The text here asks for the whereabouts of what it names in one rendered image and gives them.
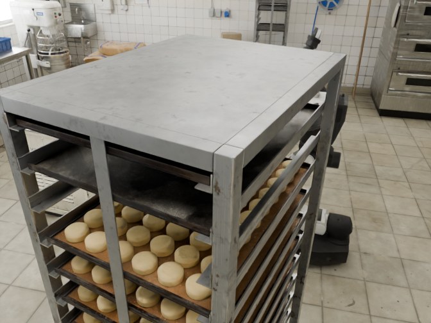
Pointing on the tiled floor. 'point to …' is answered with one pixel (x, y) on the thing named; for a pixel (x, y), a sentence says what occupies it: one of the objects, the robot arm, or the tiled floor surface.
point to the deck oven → (404, 62)
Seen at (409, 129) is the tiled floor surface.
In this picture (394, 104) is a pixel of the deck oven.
